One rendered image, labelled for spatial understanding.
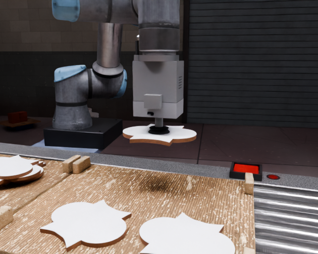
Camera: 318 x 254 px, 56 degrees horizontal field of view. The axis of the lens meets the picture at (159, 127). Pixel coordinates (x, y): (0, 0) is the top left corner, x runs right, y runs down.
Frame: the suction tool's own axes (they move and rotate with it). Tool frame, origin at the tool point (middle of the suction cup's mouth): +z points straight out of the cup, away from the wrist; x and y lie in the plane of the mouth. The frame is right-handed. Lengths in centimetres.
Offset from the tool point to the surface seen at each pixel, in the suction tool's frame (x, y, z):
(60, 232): -20.4, -9.9, 10.4
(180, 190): 0.8, 4.4, 11.2
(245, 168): 19.0, 17.1, 11.9
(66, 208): -13.7, -13.0, 10.4
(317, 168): 286, 95, 105
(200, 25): 464, -64, -60
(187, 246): -18.5, 9.5, 10.4
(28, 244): -23.4, -13.5, 11.2
